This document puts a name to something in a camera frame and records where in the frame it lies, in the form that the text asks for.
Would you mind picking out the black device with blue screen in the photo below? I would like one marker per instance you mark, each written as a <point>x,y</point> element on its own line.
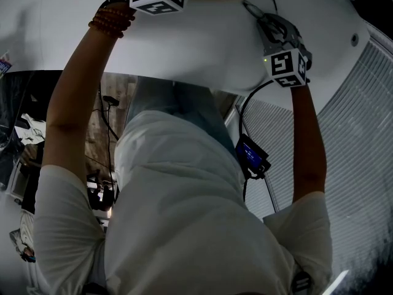
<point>250,155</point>

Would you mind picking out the person's left forearm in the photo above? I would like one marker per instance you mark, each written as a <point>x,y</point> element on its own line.
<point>76,81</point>

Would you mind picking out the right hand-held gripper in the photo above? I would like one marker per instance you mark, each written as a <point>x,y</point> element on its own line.
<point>282,63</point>

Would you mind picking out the black wrist band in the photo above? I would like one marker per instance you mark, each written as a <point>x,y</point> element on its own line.
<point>107,2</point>

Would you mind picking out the person's blue jeans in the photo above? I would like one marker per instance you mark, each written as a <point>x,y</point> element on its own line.
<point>184,103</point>

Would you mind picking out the person's white shirt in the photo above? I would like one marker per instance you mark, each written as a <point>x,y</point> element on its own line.
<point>184,210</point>

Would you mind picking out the person's right forearm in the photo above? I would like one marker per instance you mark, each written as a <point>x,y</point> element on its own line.
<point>307,134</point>

